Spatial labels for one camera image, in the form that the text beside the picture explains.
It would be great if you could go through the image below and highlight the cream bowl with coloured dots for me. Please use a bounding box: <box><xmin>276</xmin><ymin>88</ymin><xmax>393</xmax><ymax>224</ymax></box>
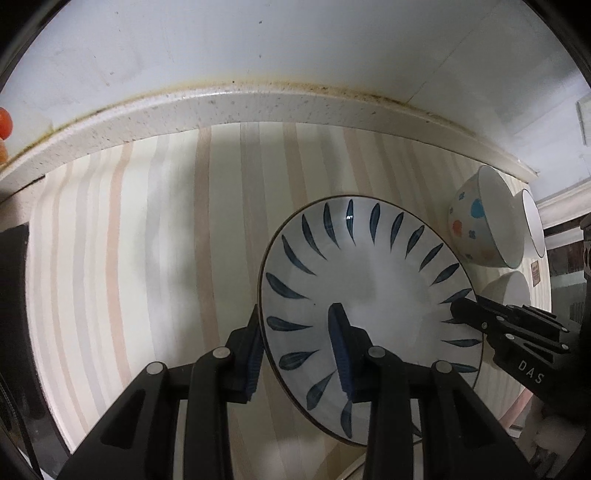
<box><xmin>446</xmin><ymin>164</ymin><xmax>527</xmax><ymax>270</ymax></box>

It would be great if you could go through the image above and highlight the white bowl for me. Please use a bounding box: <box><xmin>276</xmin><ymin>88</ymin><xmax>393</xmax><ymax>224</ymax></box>
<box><xmin>521</xmin><ymin>188</ymin><xmax>548</xmax><ymax>259</ymax></box>
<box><xmin>480</xmin><ymin>271</ymin><xmax>533</xmax><ymax>308</ymax></box>

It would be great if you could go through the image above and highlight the dark appliance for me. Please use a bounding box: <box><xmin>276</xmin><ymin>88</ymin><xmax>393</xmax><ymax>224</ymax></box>
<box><xmin>0</xmin><ymin>220</ymin><xmax>72</xmax><ymax>480</ymax></box>

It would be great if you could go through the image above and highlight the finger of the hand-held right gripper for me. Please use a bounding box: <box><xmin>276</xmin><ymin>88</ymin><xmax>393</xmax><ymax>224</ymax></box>
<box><xmin>450</xmin><ymin>297</ymin><xmax>570</xmax><ymax>355</ymax></box>
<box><xmin>475</xmin><ymin>294</ymin><xmax>572</xmax><ymax>334</ymax></box>

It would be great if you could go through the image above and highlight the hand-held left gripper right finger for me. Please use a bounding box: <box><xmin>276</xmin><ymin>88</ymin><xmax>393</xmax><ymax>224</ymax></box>
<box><xmin>328</xmin><ymin>303</ymin><xmax>532</xmax><ymax>480</ymax></box>

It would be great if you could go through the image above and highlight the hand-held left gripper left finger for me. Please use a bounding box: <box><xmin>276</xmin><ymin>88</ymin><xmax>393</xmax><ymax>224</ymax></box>
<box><xmin>58</xmin><ymin>304</ymin><xmax>266</xmax><ymax>480</ymax></box>

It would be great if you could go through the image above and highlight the white wall socket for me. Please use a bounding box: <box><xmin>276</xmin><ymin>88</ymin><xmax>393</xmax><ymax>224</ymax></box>
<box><xmin>575</xmin><ymin>98</ymin><xmax>591</xmax><ymax>147</ymax></box>

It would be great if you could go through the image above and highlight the white plate with blue leaves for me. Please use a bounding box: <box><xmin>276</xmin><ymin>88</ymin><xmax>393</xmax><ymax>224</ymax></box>
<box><xmin>257</xmin><ymin>196</ymin><xmax>483</xmax><ymax>448</ymax></box>

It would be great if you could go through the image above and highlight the person's right hand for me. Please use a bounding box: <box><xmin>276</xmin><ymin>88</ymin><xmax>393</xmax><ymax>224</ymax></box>
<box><xmin>526</xmin><ymin>398</ymin><xmax>588</xmax><ymax>464</ymax></box>

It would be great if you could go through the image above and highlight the striped table mat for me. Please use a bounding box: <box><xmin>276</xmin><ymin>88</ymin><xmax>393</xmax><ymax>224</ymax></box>
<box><xmin>25</xmin><ymin>121</ymin><xmax>555</xmax><ymax>480</ymax></box>

